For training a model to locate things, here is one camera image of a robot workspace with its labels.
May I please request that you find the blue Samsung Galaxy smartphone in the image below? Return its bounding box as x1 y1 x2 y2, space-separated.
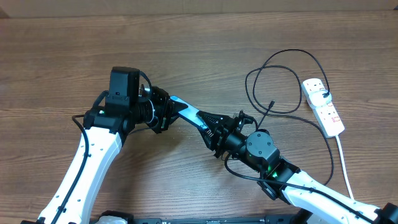
170 96 208 131

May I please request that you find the white power strip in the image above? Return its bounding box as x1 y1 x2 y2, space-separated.
302 78 345 138

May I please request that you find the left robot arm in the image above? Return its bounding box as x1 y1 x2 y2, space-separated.
36 67 187 223

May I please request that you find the white charger plug adapter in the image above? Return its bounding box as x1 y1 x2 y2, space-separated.
308 90 332 109

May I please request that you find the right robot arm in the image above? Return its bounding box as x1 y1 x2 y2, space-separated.
197 111 397 223

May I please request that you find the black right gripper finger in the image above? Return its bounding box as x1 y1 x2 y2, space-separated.
200 128 218 151
197 111 233 132

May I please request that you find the white power strip cord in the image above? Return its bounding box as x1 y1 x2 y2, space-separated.
335 135 355 200

